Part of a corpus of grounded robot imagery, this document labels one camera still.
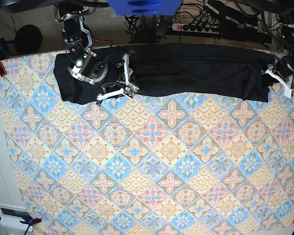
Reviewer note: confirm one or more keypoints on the patterned colourful tablecloth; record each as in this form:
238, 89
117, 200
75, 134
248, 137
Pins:
186, 164

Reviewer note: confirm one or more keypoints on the black round stool seat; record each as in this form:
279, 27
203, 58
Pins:
28, 39

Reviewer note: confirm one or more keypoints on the blue clamp bottom left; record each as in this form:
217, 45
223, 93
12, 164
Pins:
27, 221

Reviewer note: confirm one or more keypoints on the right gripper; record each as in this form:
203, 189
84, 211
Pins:
112, 76

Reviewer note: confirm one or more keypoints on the white box with dark window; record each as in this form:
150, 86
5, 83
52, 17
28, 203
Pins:
15, 211

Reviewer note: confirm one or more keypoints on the black t-shirt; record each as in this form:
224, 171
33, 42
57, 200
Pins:
167, 69

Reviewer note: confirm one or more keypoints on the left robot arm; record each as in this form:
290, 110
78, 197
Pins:
284, 12

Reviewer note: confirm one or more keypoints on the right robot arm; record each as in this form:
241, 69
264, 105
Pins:
85, 66

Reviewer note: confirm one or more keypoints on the white power strip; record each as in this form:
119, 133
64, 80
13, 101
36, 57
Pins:
194, 28

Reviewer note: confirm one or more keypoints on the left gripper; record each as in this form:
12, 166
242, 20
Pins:
278, 71

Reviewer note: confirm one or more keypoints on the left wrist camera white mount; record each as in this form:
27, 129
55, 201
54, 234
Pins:
287, 81

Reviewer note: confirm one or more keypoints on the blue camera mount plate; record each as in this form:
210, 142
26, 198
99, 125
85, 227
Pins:
144, 7

